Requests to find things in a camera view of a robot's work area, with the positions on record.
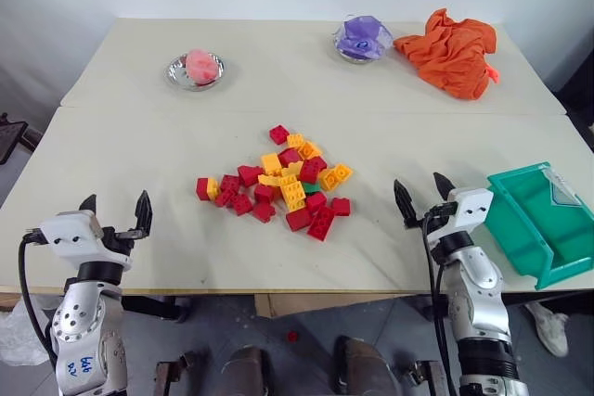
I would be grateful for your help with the black stand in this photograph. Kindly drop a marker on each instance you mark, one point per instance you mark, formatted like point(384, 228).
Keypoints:
point(10, 136)

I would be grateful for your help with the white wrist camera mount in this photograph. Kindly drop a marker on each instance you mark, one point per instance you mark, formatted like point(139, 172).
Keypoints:
point(472, 208)
point(69, 231)

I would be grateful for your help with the crumpled orange cloth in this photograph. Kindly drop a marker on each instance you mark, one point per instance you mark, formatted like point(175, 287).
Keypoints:
point(452, 60)

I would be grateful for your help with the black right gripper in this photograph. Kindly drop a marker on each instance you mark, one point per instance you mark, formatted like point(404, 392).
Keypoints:
point(438, 222)

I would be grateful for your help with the small metal bowl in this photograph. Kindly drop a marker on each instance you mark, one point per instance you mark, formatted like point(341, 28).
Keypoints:
point(355, 58)

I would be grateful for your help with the green plastic building brick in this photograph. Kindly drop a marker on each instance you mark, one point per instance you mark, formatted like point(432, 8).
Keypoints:
point(313, 188)

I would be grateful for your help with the purple crumpled bag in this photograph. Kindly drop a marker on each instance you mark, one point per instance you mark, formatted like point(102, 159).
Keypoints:
point(362, 36)

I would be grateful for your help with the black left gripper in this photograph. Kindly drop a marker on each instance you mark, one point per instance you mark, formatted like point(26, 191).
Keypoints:
point(118, 240)

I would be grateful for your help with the dark metal bracket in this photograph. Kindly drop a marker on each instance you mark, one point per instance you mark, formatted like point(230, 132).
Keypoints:
point(424, 377)
point(174, 375)

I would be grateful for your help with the dark rounded shape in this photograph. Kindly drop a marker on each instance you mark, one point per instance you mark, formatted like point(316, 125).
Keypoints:
point(364, 368)
point(246, 370)

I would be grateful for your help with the green plastic bin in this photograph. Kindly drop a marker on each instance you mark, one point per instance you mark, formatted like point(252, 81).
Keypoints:
point(533, 224)

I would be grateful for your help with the clear plastic label card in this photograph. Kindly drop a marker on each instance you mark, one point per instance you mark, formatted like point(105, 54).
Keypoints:
point(564, 192)

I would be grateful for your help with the clear plastic bag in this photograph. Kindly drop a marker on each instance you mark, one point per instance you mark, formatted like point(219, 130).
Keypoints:
point(21, 335)

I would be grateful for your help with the small red floor piece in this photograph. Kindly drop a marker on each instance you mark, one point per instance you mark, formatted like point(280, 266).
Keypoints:
point(292, 336)

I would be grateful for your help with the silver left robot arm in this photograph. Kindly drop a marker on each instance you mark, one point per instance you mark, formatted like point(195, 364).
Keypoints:
point(81, 322)

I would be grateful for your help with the shiny metal plate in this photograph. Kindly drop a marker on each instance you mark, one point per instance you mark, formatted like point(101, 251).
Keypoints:
point(178, 73)

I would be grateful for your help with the pink sponge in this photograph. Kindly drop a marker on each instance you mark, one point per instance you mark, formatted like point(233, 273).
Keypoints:
point(202, 67)

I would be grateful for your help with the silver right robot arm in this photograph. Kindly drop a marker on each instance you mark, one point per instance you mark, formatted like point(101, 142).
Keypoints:
point(480, 303)

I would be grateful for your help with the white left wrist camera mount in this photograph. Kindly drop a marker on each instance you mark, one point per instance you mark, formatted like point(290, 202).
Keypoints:
point(69, 231)

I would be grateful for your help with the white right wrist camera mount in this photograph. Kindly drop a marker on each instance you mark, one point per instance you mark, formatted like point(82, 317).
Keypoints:
point(472, 208)

